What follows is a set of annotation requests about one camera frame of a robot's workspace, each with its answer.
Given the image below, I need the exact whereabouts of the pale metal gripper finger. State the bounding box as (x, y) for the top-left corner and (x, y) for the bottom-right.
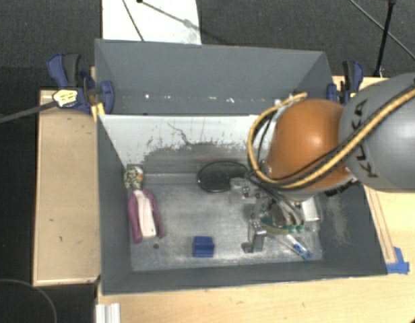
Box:
(241, 218), (268, 253)

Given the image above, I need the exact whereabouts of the black round disc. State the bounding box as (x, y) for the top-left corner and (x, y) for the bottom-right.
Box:
(196, 160), (249, 194)

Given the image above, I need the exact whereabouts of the clear blue-tipped plastic stick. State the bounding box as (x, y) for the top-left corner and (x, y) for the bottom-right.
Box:
(284, 233), (314, 261)

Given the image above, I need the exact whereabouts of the blue small box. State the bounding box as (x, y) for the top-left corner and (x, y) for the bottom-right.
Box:
(191, 236), (216, 258)

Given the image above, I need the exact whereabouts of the purple and white doll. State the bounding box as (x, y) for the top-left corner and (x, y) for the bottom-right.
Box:
(123, 165), (166, 244)

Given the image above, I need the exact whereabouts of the grey metal bin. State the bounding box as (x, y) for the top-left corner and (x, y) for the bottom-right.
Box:
(94, 38), (389, 296)

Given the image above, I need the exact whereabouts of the pale wood board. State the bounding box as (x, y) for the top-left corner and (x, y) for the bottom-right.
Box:
(32, 89), (102, 287)

